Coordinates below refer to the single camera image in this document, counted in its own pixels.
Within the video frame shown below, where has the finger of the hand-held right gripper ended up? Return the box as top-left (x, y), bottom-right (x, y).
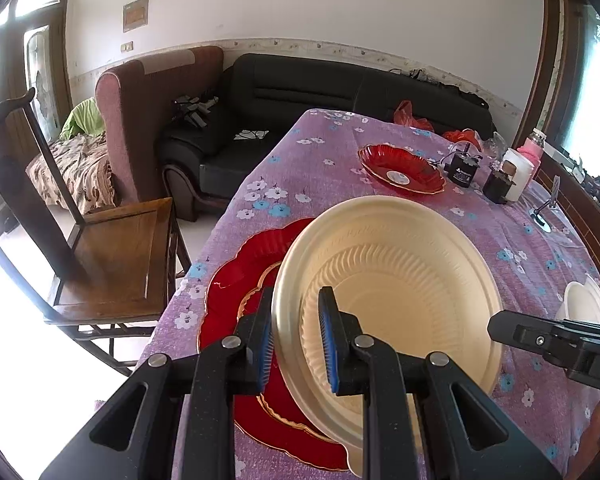
top-left (487, 310), bottom-right (568, 368)

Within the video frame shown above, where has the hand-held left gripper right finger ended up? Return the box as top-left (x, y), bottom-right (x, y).
top-left (318, 286), bottom-right (563, 480)

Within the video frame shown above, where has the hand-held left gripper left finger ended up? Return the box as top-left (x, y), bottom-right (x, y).
top-left (40, 286), bottom-right (277, 480)

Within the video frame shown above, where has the small white foam bowl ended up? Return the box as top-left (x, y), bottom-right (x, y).
top-left (555, 275), bottom-right (600, 328)

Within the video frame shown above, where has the large red glass plate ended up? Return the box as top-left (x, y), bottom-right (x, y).
top-left (196, 217), bottom-right (353, 472)

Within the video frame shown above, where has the red glass plate gold rim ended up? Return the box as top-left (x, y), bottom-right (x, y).
top-left (235, 260), bottom-right (341, 443)
top-left (357, 143), bottom-right (447, 197)

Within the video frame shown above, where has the cream ribbed plastic bowl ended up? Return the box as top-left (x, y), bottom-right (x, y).
top-left (271, 196), bottom-right (505, 478)

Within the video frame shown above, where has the black phone stand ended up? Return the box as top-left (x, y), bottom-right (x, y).
top-left (529, 176), bottom-right (563, 233)

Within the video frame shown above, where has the black device with brown roll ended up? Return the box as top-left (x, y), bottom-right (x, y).
top-left (482, 162), bottom-right (518, 205)

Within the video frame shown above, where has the white cup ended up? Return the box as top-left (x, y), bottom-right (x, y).
top-left (501, 147), bottom-right (537, 202)

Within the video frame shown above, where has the pile of dark tools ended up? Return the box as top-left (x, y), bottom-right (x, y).
top-left (572, 155), bottom-right (600, 206)

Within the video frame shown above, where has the black motor device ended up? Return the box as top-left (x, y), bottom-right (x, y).
top-left (442, 142), bottom-right (481, 187)

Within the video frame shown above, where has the dark wooden chair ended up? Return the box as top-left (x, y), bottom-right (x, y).
top-left (0, 87), bottom-right (193, 378)

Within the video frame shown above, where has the pink sleeved bottle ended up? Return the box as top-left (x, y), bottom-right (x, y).
top-left (517, 128), bottom-right (547, 171)

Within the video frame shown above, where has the clear plastic bag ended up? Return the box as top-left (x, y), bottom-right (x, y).
top-left (480, 132), bottom-right (511, 158)

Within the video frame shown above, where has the red plastic bag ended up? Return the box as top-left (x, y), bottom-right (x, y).
top-left (442, 129), bottom-right (482, 151)
top-left (393, 100), bottom-right (433, 131)

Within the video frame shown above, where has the black gadget pile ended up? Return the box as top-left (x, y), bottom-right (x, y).
top-left (172, 91), bottom-right (220, 130)

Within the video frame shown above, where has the black leather sofa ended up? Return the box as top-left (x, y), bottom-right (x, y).
top-left (157, 52), bottom-right (496, 223)

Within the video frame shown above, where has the brown printed blanket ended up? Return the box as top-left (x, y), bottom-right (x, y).
top-left (25, 130), bottom-right (117, 216)

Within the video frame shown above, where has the brown fabric armchair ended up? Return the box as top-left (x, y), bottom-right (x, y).
top-left (95, 45), bottom-right (226, 203)

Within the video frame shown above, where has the green cloth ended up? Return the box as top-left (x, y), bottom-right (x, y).
top-left (60, 97), bottom-right (105, 141)

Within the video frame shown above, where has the wooden glass door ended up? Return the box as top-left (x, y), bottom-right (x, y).
top-left (0, 0), bottom-right (76, 161)

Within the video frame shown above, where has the small wall plaque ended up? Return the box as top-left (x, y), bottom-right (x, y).
top-left (122, 0), bottom-right (148, 32)

